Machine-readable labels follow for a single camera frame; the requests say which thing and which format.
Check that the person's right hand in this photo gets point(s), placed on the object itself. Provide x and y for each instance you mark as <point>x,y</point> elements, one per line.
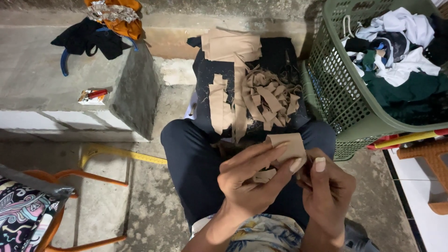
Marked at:
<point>330,196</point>

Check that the beige fabric strip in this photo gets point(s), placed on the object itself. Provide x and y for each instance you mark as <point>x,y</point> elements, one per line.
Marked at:
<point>219,105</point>

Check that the concrete ledge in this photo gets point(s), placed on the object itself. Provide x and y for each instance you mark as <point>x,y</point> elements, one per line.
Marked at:
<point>52,77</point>

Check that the red and yellow plastic stick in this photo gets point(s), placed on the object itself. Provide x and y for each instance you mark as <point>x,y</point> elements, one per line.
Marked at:
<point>406,139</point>

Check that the pile of cut beige strips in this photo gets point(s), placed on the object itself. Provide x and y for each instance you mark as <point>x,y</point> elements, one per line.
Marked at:
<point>269,96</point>

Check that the person's dark navy trousers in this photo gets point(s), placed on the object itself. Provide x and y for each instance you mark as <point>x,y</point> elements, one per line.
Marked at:
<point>189,157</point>

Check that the green plastic laundry basket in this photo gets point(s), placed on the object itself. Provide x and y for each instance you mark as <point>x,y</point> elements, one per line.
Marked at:
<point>336,105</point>

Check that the black garment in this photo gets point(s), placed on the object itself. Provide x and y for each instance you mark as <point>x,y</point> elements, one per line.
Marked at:
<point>84,38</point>

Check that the grey cloth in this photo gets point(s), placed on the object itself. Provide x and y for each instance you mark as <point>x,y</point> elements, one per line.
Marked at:
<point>31,182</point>

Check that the white cigarette pack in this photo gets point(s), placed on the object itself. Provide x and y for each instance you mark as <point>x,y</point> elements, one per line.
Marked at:
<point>89,100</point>

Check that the stack of wide beige strips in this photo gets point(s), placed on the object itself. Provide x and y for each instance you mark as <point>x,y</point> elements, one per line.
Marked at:
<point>229,43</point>

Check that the person's floral shirt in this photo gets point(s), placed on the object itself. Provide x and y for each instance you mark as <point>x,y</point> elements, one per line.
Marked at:
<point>262,232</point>

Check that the red lighter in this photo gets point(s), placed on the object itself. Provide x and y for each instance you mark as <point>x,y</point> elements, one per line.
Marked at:
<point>98,93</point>

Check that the beige fabric piece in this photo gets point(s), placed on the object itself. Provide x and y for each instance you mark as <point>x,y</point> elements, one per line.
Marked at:
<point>292,145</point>

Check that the heap of mixed clothes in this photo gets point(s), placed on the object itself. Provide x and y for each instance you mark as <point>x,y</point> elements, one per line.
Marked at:
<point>406,70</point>

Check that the colourful patterned cloth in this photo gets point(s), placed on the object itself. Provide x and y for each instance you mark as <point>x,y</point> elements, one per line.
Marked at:
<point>21,217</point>

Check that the orange garment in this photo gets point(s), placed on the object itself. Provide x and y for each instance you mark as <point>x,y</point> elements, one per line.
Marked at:
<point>127,28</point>

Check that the yellow measuring ruler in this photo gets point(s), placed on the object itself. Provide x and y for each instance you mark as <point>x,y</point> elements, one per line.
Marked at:
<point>119,152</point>

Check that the orange metal chair frame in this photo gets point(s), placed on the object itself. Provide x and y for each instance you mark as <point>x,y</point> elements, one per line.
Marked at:
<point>87,176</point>

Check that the long narrow beige strip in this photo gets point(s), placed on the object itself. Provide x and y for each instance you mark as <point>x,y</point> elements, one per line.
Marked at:
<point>239,101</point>

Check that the white plastic stool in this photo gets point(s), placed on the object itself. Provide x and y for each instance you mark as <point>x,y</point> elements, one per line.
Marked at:
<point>191,106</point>

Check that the crumpled silver fabric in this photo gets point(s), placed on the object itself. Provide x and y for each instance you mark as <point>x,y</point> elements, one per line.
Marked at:
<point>112,12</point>

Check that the person's left hand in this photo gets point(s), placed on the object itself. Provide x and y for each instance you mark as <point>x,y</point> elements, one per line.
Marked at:
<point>245,185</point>

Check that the brown plastic stool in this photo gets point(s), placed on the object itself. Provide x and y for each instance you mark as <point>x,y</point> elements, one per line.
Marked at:
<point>428,154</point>

